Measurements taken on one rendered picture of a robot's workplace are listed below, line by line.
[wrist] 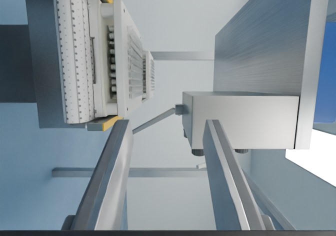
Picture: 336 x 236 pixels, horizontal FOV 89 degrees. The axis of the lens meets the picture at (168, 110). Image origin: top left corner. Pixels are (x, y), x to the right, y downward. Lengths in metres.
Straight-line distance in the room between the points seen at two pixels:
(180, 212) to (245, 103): 4.55
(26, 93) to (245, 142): 0.55
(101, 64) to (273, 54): 0.39
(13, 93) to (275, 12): 0.68
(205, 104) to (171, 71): 3.49
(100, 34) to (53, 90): 0.15
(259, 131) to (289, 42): 0.19
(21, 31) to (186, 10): 3.72
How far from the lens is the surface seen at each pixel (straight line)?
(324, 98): 0.47
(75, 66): 0.38
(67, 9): 0.40
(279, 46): 0.47
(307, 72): 0.40
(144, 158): 4.15
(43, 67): 0.44
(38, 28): 0.45
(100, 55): 0.41
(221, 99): 0.33
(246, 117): 0.35
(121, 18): 0.41
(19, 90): 0.60
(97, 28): 0.42
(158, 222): 4.98
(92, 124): 0.37
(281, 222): 1.24
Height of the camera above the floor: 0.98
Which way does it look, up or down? level
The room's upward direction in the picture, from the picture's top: 90 degrees clockwise
